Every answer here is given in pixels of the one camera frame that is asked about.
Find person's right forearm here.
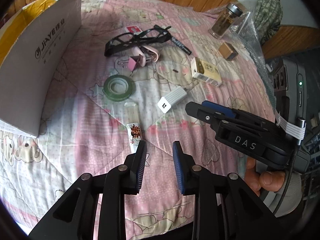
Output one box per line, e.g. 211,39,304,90
276,172,304,218

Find white floral printed lighter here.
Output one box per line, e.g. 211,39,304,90
124,101,142,153

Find small gold box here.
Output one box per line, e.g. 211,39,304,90
218,42,238,61

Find green tape roll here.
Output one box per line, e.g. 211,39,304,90
103,76,136,101

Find cluttered storage shelf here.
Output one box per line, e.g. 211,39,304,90
303,115,320,205

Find black frame glasses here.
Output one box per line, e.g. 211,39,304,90
104,25,173,57

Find white flat cable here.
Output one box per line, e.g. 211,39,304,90
275,110,307,145

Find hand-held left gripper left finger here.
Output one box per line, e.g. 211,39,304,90
29,140,148,240

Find white charger plug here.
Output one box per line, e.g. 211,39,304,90
157,87,188,115

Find glass tea bottle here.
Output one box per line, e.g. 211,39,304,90
208,2,243,40

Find pink printed blanket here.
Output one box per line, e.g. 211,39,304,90
0,0,278,230

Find black marker pen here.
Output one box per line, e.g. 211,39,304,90
171,36,193,55

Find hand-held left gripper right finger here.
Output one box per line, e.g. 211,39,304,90
172,141,292,240

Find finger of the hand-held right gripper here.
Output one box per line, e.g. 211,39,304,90
185,101,278,136
201,100,271,121

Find black braided cable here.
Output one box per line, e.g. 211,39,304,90
274,140,302,217

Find camouflage cloth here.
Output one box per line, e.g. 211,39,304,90
254,0,284,44

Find person's right hand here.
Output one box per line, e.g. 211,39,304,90
244,156,286,198

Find pink metal clipper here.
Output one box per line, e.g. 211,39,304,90
132,45,161,67

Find beige tissue packet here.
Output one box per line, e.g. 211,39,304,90
191,57,223,88

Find wooden furniture panel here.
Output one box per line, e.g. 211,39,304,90
261,24,320,60

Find white cardboard box yellow tape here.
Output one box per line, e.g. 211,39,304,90
0,0,82,138

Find red white card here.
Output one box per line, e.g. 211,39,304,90
124,25,142,35

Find clear bubble wrap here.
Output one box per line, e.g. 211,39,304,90
204,5,278,110

